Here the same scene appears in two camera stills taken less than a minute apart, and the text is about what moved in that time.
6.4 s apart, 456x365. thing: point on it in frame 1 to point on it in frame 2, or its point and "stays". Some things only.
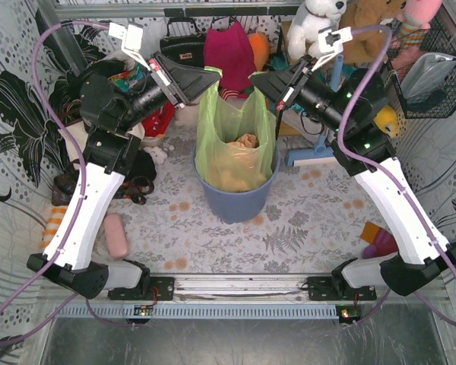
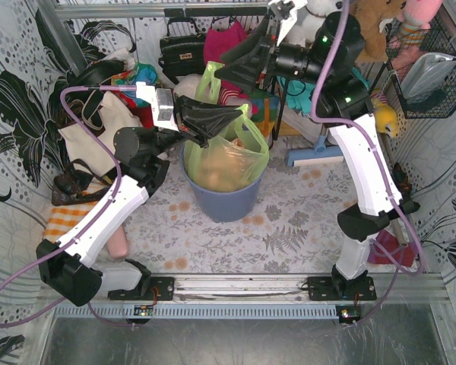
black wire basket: x=406 y=46 stays
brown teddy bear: x=365 y=47 stays
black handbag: x=186 y=49 stays
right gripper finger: x=274 y=84 to x=248 y=71
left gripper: x=166 y=81 to x=181 y=119
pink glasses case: x=116 y=236 stays
